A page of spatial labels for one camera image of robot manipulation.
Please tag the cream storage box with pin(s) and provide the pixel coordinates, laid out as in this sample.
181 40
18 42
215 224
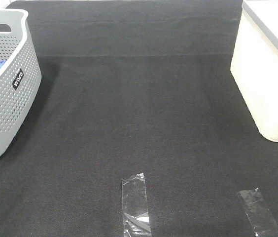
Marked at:
254 67

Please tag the clear tape strip centre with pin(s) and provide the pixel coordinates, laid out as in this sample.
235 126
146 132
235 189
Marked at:
134 207

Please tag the clear tape strip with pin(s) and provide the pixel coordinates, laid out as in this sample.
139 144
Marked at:
259 215
134 207

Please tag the grey perforated laundry basket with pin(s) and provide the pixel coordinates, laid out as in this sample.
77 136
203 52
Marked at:
20 76

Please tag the clear tape strip right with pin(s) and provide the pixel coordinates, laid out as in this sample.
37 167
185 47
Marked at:
259 215

